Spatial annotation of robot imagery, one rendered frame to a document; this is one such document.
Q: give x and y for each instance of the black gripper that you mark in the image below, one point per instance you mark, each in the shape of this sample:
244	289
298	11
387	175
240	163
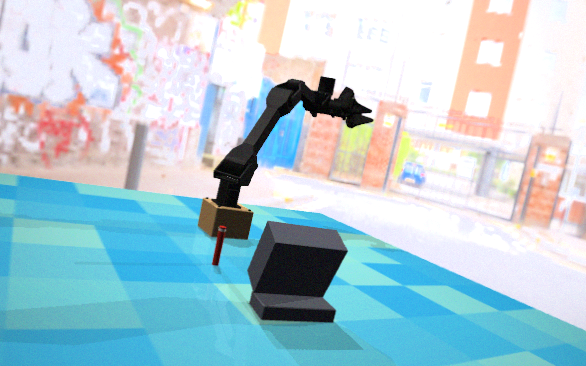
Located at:
350	108

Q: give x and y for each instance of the red cylindrical peg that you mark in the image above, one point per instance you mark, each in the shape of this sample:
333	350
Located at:
218	245

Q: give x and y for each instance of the dark grey sloped panel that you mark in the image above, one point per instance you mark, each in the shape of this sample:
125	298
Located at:
291	270

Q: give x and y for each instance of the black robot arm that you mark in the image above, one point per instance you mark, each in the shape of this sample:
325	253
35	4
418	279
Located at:
241	161

